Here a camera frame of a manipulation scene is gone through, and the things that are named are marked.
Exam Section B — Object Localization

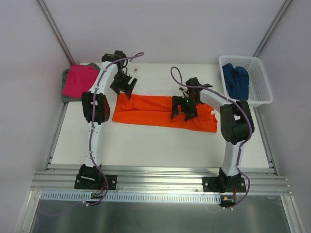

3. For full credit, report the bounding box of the grey folded t shirt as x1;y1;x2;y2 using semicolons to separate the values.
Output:
60;62;101;104

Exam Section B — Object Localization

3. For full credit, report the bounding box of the aluminium mounting rail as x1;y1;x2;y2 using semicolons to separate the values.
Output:
30;164;294;196

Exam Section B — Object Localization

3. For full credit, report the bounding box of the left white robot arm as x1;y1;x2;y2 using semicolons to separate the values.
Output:
78;50;144;188

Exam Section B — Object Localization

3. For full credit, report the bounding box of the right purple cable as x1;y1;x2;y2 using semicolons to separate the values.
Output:
170;67;253;195

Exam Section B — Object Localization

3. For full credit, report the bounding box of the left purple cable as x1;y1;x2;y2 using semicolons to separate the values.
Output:
88;52;144;185

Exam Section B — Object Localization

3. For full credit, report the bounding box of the pink folded t shirt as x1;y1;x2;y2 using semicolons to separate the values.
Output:
62;64;100;99

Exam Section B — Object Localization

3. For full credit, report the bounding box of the blue t shirt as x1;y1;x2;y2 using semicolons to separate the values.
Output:
222;63;250;100

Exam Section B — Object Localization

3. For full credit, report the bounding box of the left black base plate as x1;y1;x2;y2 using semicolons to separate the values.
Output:
74;174;117;190

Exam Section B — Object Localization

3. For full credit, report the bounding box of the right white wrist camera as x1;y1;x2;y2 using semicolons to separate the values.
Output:
178;86;185;92

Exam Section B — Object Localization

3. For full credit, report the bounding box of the orange t shirt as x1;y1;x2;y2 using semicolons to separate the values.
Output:
112;94;218;133

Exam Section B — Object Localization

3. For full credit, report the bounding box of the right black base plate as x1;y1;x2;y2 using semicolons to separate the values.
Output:
202;177;246;193

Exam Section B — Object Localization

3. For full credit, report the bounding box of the white plastic basket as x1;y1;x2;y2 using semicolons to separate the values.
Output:
219;55;273;107

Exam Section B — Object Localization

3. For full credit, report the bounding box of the purple cable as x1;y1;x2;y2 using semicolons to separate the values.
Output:
88;52;144;185
170;67;253;195

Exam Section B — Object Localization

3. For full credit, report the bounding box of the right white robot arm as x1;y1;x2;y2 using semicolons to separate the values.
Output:
171;78;255;193

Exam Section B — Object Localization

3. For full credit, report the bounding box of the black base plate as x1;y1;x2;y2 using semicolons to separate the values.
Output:
202;177;246;193
74;174;117;190

